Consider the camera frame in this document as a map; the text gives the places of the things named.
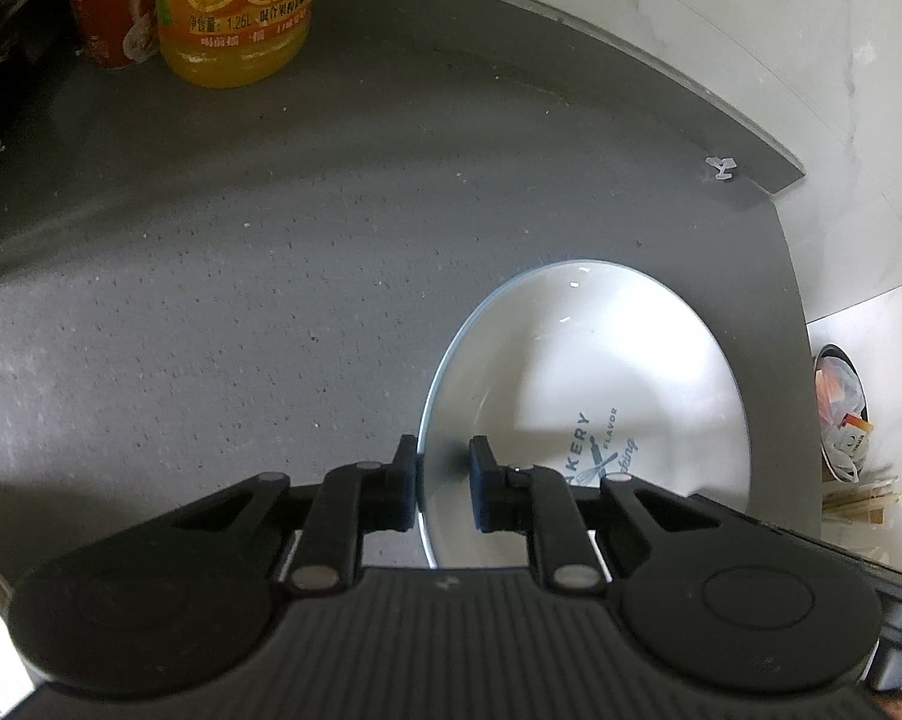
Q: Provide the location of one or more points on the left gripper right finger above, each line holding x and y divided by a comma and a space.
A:
537, 503

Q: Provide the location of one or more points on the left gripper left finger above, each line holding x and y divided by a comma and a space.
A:
351, 502

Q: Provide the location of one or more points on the brown pot with bags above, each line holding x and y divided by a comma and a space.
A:
845, 427

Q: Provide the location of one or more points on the orange juice bottle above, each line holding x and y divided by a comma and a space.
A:
230, 43

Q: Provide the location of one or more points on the white Sweet Bakery plate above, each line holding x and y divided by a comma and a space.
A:
592, 369

